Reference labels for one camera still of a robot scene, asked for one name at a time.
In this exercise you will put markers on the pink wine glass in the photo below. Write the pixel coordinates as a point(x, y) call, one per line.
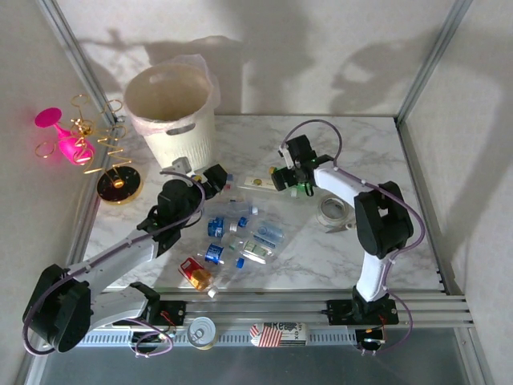
point(68, 144)

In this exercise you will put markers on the large clear bottle blue cap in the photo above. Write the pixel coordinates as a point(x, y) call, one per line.
point(236, 208)

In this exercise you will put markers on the aluminium corner post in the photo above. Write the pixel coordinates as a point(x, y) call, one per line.
point(81, 60)
point(431, 60)

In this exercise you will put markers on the clear bottle green white label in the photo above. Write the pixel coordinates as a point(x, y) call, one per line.
point(254, 250)

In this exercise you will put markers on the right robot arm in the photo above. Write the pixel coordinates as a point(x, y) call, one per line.
point(340, 188)

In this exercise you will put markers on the blue label bottle white cap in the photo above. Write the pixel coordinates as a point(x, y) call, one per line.
point(216, 226)

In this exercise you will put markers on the clear bottle blue band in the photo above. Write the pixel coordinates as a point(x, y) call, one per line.
point(230, 176)

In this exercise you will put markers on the white tape roll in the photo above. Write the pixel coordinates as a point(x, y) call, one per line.
point(340, 221)

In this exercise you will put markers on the white plastic bin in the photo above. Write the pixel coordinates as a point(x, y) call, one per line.
point(184, 148)

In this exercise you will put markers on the silver tin can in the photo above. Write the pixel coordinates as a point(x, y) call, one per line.
point(201, 333)

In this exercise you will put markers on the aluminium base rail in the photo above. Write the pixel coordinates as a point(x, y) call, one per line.
point(260, 309)

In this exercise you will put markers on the orange drink bottle red label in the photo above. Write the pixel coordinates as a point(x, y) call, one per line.
point(198, 276)

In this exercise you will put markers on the clear bottle light blue label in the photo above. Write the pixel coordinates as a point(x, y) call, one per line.
point(268, 234)

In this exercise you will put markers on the rectangular clear bottle lime label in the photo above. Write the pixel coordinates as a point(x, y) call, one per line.
point(256, 182)

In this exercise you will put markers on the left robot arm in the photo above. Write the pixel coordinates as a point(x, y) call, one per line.
point(116, 256)

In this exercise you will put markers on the small clear bottle red cap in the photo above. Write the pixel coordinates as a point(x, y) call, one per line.
point(229, 185)

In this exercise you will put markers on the aluminium side rail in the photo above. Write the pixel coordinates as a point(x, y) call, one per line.
point(83, 230)
point(425, 200)

